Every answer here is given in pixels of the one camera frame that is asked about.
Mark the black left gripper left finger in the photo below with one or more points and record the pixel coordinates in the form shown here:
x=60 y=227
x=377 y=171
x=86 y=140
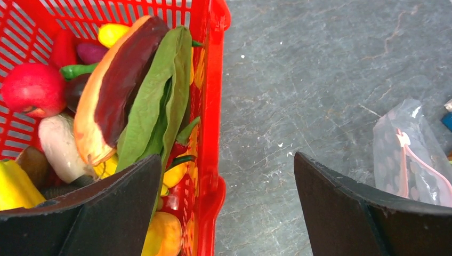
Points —
x=109 y=217

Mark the red chili pepper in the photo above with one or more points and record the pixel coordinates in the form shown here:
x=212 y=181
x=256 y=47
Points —
x=180 y=145

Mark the green leafy vegetable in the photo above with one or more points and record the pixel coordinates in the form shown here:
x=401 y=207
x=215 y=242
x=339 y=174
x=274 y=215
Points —
x=159 y=107

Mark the dark green chili pepper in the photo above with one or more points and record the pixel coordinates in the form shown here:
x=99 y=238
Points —
x=180 y=160

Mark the red apple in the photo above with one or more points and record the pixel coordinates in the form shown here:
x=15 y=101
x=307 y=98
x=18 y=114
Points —
x=34 y=89

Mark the red plastic basket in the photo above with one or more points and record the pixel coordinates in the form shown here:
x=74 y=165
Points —
x=27 y=32

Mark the blue white toy block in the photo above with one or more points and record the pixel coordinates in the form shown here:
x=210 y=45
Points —
x=447 y=118

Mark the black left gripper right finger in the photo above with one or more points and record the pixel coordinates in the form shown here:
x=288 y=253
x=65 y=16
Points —
x=346 y=217

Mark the purple sweet potato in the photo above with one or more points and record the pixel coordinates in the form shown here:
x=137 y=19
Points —
x=90 y=53

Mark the red bell pepper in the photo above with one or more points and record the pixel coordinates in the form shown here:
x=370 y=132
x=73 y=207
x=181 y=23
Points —
x=63 y=49

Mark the dark purple plum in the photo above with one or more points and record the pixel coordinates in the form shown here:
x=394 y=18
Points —
x=74 y=89

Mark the white mushroom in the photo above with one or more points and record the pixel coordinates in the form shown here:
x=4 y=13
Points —
x=56 y=135

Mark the clear zip top bag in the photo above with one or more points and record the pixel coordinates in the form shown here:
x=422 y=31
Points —
x=408 y=160

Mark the brown orange hot dog bun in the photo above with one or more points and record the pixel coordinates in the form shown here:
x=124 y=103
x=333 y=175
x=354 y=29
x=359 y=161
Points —
x=101 y=113

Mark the yellow banana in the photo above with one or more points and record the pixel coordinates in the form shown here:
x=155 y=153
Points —
x=17 y=189

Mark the long green pepper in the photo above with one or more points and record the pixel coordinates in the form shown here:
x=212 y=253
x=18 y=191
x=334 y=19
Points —
x=70 y=72

